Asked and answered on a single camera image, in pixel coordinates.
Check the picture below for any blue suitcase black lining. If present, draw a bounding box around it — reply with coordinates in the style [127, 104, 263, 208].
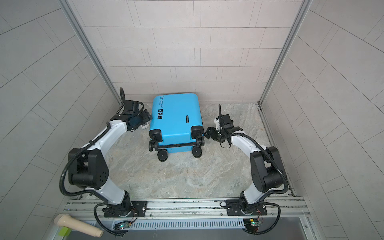
[149, 93, 205, 162]

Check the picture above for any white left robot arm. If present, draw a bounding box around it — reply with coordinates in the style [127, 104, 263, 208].
[59, 100, 152, 216]

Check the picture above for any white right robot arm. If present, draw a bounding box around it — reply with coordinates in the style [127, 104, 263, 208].
[205, 114, 289, 214]

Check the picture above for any right circuit board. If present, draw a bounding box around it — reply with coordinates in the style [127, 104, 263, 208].
[243, 219, 263, 233]

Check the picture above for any circuit board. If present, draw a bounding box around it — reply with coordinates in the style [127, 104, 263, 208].
[114, 221, 133, 230]
[243, 219, 263, 233]

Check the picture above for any left circuit board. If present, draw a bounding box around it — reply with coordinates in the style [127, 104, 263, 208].
[114, 221, 133, 230]

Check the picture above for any green sticky block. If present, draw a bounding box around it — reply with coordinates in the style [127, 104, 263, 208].
[58, 227, 72, 237]

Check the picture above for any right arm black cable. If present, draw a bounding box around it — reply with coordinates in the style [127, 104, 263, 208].
[217, 104, 289, 235]

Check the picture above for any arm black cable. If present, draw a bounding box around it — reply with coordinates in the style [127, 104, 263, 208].
[217, 104, 289, 235]
[59, 87, 145, 238]

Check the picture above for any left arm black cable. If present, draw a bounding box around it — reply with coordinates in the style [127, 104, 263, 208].
[59, 87, 145, 238]

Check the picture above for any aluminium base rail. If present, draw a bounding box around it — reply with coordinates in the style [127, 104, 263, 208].
[63, 197, 311, 222]

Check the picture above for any aluminium corner post left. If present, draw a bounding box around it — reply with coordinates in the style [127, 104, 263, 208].
[58, 0, 121, 104]

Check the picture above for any aluminium corner post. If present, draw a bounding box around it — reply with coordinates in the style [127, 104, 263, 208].
[259, 0, 313, 106]
[58, 0, 121, 104]

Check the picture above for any beige handle tool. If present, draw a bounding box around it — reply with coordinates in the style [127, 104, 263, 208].
[54, 214, 104, 238]

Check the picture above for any aluminium corner post right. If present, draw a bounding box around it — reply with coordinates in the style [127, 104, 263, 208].
[259, 0, 313, 106]

